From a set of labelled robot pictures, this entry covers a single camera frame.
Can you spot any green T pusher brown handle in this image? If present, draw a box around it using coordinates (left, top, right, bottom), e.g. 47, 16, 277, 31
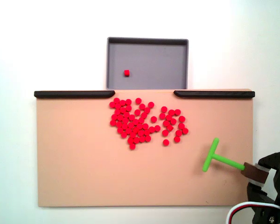
202, 137, 270, 185

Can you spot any grey rectangular tray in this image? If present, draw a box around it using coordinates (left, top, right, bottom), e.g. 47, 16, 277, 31
106, 36, 189, 90

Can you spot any beige flat work board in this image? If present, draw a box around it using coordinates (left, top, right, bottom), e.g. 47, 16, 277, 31
35, 88, 254, 208

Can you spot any black edge rail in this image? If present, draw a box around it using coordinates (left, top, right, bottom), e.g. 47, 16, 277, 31
34, 91, 116, 99
173, 90, 256, 99

